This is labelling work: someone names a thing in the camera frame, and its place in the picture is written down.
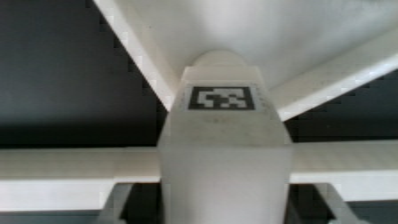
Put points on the white L-shaped obstacle fence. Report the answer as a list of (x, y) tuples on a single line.
[(58, 179)]

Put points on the white table leg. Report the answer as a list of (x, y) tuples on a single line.
[(223, 147)]

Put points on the white square table top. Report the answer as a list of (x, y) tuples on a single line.
[(319, 42)]

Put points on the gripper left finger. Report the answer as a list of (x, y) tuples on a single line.
[(131, 205)]

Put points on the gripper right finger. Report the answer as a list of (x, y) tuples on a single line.
[(316, 206)]

